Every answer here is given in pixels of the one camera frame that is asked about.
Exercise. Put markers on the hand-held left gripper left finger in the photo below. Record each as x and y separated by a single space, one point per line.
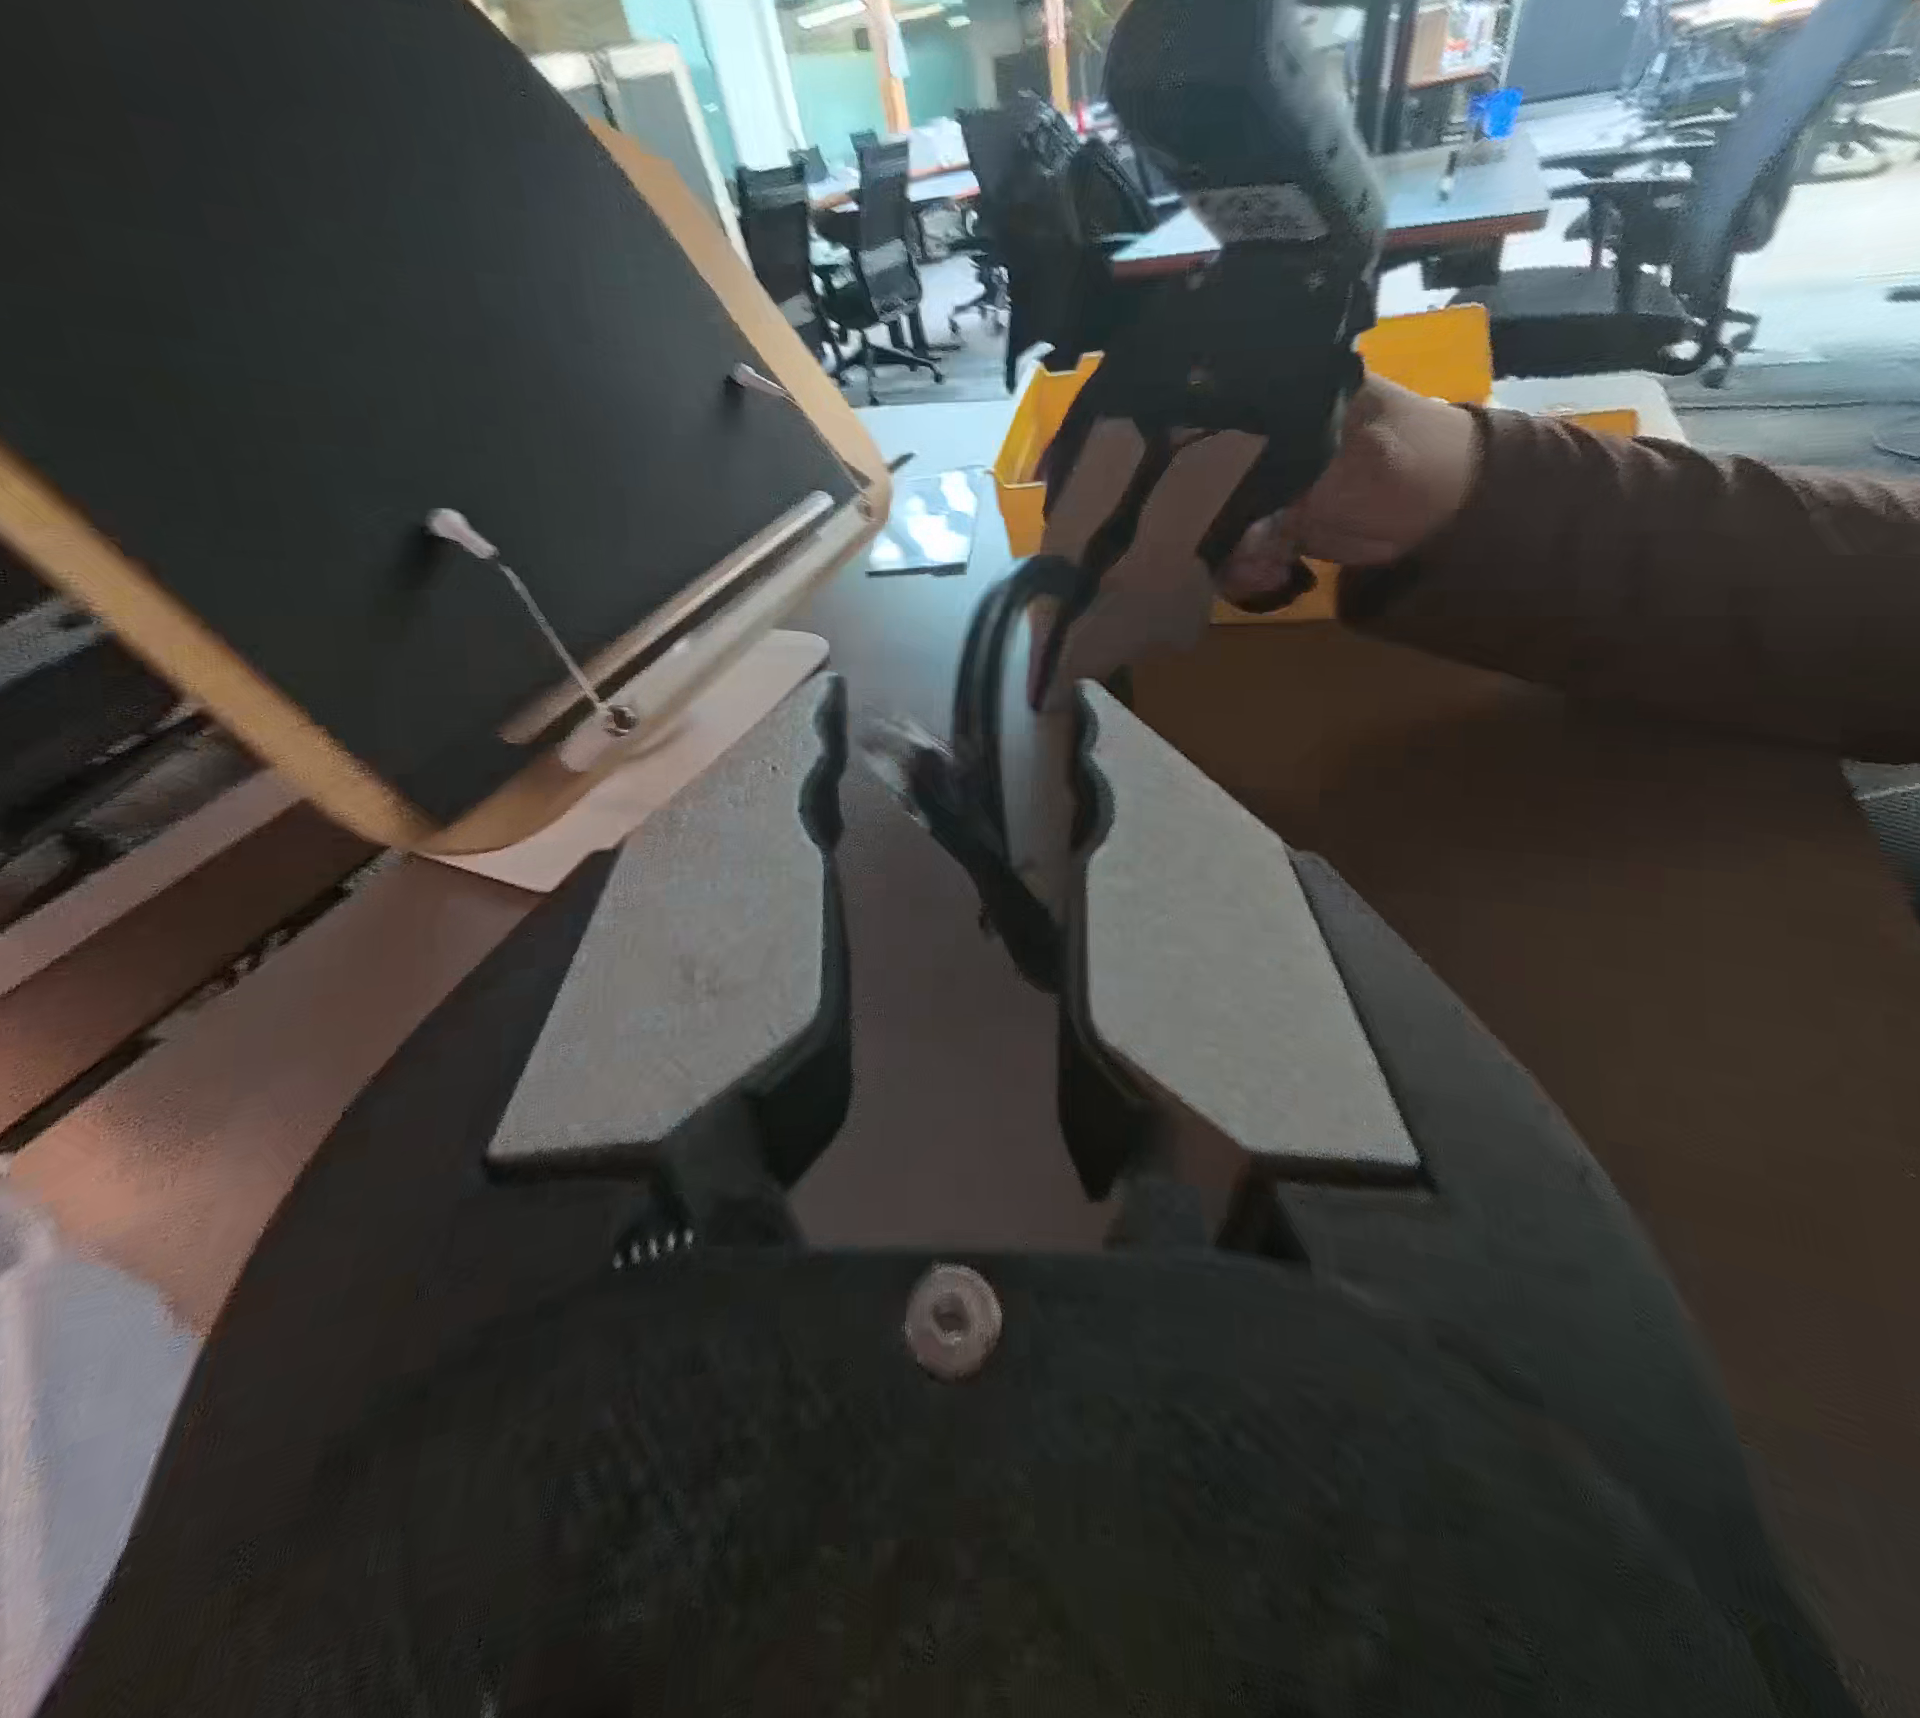
690 968

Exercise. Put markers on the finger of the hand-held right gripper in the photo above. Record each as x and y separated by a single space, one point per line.
1035 789
1162 579

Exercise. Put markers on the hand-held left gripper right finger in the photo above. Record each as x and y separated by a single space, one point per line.
1231 998

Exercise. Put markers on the black pegboard stand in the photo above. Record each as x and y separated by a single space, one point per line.
300 249

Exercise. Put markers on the black office chair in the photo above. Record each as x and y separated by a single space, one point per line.
893 249
1771 143
780 249
1035 232

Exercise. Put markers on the yellow plastic bin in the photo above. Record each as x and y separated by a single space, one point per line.
1424 352

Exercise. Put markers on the person's right hand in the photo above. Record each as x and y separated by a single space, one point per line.
1395 473

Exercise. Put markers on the dark office desk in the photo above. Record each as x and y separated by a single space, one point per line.
1440 197

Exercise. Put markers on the glossy black tile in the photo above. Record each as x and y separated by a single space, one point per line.
922 527

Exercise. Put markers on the person's right forearm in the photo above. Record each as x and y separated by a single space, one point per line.
1651 579

